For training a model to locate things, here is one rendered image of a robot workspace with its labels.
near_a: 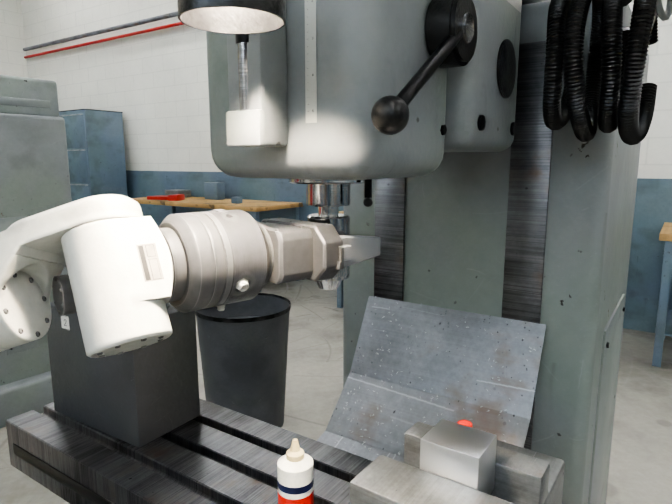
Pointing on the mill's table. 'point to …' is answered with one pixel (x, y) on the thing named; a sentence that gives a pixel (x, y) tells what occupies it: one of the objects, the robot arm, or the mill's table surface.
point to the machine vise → (508, 470)
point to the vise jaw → (411, 486)
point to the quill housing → (341, 95)
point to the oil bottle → (295, 476)
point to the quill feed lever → (388, 106)
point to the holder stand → (126, 380)
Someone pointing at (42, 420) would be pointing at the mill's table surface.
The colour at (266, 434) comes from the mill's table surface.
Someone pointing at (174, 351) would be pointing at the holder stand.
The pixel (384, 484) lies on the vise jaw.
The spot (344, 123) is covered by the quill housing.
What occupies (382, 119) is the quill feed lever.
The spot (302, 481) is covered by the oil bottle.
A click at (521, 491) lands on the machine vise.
